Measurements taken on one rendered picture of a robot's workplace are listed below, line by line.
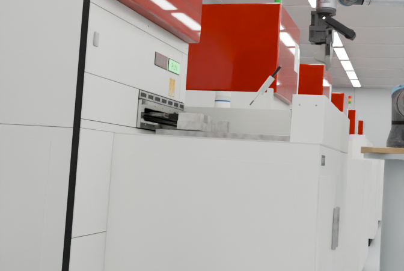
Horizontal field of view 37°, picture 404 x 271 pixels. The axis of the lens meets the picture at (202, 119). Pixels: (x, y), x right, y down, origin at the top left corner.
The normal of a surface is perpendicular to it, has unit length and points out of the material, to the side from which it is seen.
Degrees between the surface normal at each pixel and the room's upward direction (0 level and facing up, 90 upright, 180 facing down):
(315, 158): 90
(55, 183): 90
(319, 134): 90
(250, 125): 90
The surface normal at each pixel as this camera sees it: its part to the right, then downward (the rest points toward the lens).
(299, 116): -0.31, -0.08
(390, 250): -0.81, -0.09
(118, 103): 0.95, 0.04
